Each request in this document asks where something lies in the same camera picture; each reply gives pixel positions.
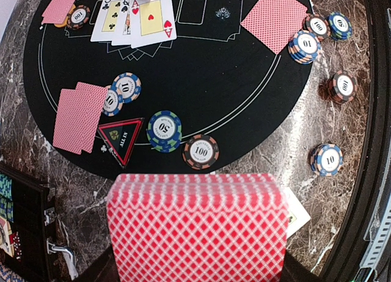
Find red dice in case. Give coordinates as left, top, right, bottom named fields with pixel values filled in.
left=9, top=232, right=22, bottom=262

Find orange 100 chip stack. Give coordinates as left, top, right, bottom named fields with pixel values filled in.
left=327, top=70, right=357, bottom=104

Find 100 chips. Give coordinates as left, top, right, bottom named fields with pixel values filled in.
left=67, top=5, right=90, bottom=31
left=182, top=134, right=219, bottom=170
left=303, top=13, right=331, bottom=41

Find face-up spade card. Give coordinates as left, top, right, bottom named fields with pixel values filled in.
left=283, top=187, right=311, bottom=238

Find green chip row right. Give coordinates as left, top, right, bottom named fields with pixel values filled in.
left=0, top=174, right=12, bottom=200

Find red triangular all-in marker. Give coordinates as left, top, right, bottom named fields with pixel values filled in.
left=97, top=117, right=144, bottom=169

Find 10 chips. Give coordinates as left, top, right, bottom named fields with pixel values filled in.
left=288, top=30, right=321, bottom=65
left=102, top=72, right=142, bottom=117

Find round black poker mat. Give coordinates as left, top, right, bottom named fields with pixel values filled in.
left=23, top=0, right=312, bottom=170

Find white cable duct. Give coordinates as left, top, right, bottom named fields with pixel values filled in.
left=360, top=199, right=390, bottom=269

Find face-up queen card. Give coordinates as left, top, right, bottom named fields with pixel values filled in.
left=111, top=0, right=131, bottom=46

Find face-up community card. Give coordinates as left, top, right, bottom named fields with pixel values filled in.
left=90, top=0, right=121, bottom=42

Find red-backed playing card deck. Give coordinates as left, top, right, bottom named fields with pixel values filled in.
left=106, top=174, right=288, bottom=281

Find card dealt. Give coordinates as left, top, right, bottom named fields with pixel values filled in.
left=42, top=0, right=76, bottom=24
left=76, top=82, right=108, bottom=153

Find orange big blind button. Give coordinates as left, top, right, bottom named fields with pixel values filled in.
left=54, top=5, right=76, bottom=28

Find green chip row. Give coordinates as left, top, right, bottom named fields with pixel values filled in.
left=0, top=196, right=14, bottom=223
left=0, top=174, right=12, bottom=200

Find green-blue 50 chip stack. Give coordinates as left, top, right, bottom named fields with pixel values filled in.
left=327, top=12, right=353, bottom=41

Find face-up ace of hearts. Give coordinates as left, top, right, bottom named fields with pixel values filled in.
left=130, top=0, right=177, bottom=48

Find green chip row left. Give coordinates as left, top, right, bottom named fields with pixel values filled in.
left=0, top=196, right=14, bottom=223

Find blue chip stack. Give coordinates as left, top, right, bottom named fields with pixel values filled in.
left=310, top=143, right=343, bottom=176

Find black poker chip case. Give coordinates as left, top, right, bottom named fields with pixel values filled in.
left=1, top=163, right=68, bottom=281

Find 50 chips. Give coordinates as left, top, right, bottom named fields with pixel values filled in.
left=147, top=110, right=182, bottom=153

